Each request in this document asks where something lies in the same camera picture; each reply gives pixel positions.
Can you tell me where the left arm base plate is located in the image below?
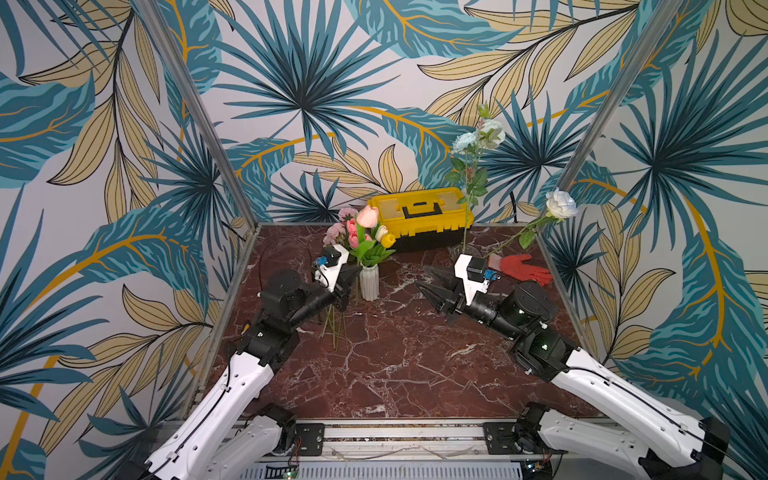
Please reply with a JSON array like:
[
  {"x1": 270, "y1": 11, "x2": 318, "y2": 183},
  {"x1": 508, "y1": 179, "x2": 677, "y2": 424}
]
[{"x1": 269, "y1": 423, "x2": 326, "y2": 457}]

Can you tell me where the pale blue flower stem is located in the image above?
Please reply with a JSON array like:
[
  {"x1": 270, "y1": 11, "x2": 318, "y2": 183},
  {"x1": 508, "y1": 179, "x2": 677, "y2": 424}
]
[{"x1": 445, "y1": 103, "x2": 506, "y2": 254}]

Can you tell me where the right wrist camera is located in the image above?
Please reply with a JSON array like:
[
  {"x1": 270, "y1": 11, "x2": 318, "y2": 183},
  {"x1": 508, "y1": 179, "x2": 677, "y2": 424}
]
[{"x1": 454, "y1": 254, "x2": 501, "y2": 305}]

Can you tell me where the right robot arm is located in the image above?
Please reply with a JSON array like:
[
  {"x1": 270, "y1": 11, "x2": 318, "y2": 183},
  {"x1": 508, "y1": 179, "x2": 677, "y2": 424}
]
[{"x1": 417, "y1": 255, "x2": 730, "y2": 479}]

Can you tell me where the tulip bouquet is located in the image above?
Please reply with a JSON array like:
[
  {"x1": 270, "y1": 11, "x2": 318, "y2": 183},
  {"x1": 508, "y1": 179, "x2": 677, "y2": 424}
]
[{"x1": 341, "y1": 205, "x2": 396, "y2": 268}]

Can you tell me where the red glove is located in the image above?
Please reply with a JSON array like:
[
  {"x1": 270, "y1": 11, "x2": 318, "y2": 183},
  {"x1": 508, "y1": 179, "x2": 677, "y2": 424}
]
[{"x1": 488, "y1": 254, "x2": 553, "y2": 287}]

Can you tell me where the white rose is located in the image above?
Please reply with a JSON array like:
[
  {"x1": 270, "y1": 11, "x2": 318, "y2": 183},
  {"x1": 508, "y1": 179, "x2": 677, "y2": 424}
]
[{"x1": 486, "y1": 188, "x2": 579, "y2": 258}]

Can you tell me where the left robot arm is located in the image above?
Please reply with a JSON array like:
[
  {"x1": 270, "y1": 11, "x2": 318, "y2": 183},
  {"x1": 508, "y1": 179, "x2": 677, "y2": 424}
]
[{"x1": 117, "y1": 264, "x2": 361, "y2": 479}]

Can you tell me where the white ribbed vase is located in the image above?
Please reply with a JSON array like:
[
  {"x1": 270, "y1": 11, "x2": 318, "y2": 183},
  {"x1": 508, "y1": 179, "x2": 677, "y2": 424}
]
[{"x1": 359, "y1": 265, "x2": 380, "y2": 302}]

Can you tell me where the yellow black toolbox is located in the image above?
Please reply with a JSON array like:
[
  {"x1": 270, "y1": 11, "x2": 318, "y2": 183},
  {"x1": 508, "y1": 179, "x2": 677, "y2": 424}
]
[{"x1": 368, "y1": 187, "x2": 474, "y2": 253}]

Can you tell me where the light pink rose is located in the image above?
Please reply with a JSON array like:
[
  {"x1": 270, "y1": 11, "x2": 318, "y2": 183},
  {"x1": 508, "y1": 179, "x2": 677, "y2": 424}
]
[{"x1": 320, "y1": 206, "x2": 361, "y2": 352}]

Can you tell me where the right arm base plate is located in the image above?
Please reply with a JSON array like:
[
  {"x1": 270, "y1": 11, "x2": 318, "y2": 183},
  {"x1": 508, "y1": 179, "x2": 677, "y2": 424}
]
[{"x1": 482, "y1": 422, "x2": 565, "y2": 456}]

